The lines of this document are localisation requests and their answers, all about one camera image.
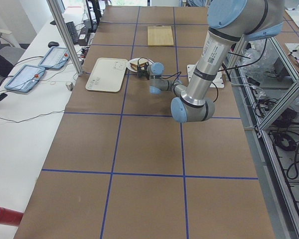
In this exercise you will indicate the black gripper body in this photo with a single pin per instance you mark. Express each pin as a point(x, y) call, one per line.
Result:
point(145, 72)

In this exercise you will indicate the white round plate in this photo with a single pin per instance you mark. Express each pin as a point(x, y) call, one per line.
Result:
point(128, 64)

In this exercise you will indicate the white bread slice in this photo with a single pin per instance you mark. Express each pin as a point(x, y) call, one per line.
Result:
point(133, 63)

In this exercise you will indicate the wooden cutting board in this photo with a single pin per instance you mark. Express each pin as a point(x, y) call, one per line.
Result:
point(160, 36)

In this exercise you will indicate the cream plastic tray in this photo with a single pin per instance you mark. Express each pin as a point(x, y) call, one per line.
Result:
point(107, 75)

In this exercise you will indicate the black keyboard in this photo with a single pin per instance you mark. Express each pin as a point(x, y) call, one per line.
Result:
point(72, 31)

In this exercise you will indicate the blue teach pendant far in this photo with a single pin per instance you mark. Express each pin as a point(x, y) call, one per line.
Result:
point(55, 58)

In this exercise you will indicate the blue teach pendant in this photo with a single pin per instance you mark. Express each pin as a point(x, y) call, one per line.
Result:
point(25, 79)
point(55, 58)

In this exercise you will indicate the black computer mouse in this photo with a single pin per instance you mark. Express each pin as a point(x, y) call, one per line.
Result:
point(53, 44)

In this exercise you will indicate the blue teach pendant near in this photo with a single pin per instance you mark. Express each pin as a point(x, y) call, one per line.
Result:
point(25, 79)

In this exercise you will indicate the office chair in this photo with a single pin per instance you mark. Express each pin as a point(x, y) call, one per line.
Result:
point(9, 56)

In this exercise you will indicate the small black phone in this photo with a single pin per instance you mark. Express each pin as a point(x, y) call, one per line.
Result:
point(2, 96)

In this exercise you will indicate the red cylinder bottle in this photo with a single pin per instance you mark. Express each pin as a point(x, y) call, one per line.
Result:
point(10, 217)

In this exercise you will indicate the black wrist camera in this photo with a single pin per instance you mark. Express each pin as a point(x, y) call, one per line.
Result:
point(140, 68)

